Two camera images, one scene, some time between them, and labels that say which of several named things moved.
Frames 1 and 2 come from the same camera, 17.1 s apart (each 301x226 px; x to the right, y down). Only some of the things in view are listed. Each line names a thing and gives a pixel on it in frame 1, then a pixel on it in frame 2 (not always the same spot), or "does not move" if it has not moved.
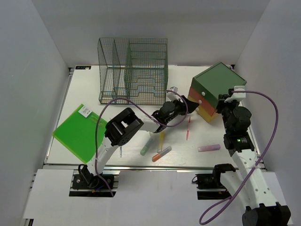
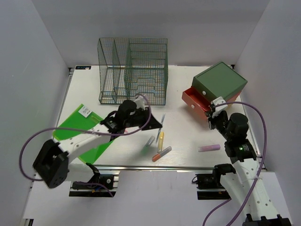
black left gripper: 192,105 to 154,124
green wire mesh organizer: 134,68 does not move
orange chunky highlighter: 161,153 does not move
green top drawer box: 216,81 does not move
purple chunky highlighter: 208,148 does not move
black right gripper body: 226,108 to 219,122
